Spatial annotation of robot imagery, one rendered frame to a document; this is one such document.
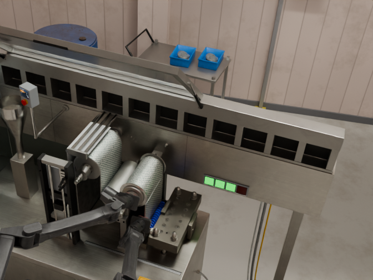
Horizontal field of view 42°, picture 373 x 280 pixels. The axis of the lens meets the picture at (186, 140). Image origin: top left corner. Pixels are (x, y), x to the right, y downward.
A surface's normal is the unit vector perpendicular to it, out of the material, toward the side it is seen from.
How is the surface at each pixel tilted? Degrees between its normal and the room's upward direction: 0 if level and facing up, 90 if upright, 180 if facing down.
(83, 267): 0
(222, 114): 90
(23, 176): 90
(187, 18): 90
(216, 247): 0
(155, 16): 90
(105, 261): 0
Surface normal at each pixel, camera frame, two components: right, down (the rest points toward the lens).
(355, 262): 0.07, -0.79
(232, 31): -0.16, 0.59
